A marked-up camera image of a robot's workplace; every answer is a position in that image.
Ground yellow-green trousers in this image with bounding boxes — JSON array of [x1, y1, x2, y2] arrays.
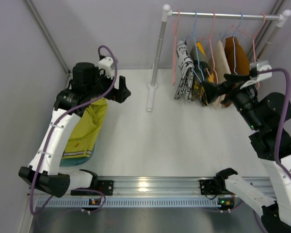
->
[[61, 98, 108, 166]]

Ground pink wire hanger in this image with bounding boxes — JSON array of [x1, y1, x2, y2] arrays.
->
[[172, 10, 180, 85], [200, 11, 219, 84], [231, 13, 267, 88]]

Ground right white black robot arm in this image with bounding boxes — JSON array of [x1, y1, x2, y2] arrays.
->
[[201, 74, 291, 233]]

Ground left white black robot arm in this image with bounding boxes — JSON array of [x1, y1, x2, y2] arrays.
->
[[18, 62, 131, 198]]

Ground beige trousers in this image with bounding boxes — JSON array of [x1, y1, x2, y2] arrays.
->
[[210, 41, 231, 84]]

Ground brown trousers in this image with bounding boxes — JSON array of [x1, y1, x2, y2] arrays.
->
[[220, 36, 257, 108]]

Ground camouflage yellow trousers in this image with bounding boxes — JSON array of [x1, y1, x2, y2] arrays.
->
[[190, 41, 214, 106]]

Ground black white print trousers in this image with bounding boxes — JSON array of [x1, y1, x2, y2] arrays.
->
[[174, 39, 194, 100]]

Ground white metal clothes rack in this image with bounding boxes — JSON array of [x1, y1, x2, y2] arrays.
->
[[146, 4, 291, 112]]

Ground teal plastic bin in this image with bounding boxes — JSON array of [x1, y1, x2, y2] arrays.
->
[[60, 146, 95, 167]]

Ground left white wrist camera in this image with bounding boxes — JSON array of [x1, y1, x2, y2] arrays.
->
[[98, 56, 114, 78]]

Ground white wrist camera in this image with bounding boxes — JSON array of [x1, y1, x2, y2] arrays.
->
[[98, 56, 114, 78], [240, 60, 272, 89]]

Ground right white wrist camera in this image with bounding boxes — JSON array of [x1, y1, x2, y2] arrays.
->
[[240, 60, 272, 89]]

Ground aluminium mounting rail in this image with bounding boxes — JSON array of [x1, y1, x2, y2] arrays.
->
[[26, 176, 291, 198]]

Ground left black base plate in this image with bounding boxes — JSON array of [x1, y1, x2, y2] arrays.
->
[[70, 180, 114, 196]]

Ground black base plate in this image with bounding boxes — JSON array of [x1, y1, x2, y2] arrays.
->
[[70, 180, 114, 196], [199, 179, 223, 197]]

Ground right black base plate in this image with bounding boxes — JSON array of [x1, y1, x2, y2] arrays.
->
[[199, 179, 223, 197]]

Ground grey slotted cable duct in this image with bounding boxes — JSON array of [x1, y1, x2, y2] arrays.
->
[[36, 197, 236, 208]]

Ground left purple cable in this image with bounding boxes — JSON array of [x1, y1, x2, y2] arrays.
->
[[29, 45, 118, 216]]

